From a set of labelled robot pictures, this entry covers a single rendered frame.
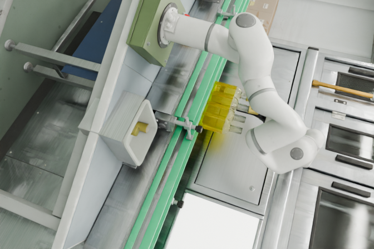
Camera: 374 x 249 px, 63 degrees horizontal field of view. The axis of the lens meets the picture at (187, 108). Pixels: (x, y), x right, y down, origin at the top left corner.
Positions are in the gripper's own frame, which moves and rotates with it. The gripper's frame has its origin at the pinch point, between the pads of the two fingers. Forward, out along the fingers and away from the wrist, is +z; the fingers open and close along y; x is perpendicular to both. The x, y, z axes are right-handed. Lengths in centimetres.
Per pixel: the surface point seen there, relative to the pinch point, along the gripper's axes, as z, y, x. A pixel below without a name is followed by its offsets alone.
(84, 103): 78, -15, 36
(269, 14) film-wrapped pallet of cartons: 111, -241, -297
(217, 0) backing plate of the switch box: 43, 15, -34
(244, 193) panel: -12.9, -12.2, 30.7
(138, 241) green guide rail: 7, 5, 70
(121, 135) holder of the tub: 24, 34, 48
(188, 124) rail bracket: 14.7, 16.7, 27.8
